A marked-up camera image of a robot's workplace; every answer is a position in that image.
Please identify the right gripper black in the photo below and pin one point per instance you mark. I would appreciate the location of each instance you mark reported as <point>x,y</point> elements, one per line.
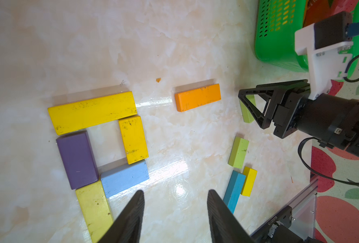
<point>277,102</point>

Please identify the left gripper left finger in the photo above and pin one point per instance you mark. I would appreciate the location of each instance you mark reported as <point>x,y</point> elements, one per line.
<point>128,225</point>

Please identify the light blue block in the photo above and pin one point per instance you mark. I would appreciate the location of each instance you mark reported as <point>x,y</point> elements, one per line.
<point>124,177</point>

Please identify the cyan long block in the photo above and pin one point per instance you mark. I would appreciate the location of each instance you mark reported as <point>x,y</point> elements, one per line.
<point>233,191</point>

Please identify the purple block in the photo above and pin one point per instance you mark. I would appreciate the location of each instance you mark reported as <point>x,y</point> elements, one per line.
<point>78,159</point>

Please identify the yellow-green long block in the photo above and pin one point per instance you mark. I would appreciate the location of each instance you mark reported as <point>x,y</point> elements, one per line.
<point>96,210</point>

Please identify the red snack bag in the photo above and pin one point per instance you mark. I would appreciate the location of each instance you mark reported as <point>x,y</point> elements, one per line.
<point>319,9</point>

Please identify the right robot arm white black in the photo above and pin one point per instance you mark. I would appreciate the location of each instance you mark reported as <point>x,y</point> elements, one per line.
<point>333,121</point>

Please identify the green plastic basket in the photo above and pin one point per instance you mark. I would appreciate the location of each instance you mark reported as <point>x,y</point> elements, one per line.
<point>277,22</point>

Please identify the short yellow block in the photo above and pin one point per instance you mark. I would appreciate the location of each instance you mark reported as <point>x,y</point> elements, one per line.
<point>134,140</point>

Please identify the orange block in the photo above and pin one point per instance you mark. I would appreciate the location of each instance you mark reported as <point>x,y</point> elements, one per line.
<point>197,97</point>

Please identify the green block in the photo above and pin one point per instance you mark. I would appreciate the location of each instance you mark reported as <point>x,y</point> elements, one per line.
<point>238,152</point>
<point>247,116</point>

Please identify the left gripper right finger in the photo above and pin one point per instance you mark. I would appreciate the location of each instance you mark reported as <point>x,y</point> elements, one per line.
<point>224,227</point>

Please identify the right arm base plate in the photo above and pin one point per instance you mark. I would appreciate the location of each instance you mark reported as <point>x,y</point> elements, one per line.
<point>276,230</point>

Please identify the long yellow block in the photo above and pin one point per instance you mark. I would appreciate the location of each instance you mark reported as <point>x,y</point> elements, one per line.
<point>80,115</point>

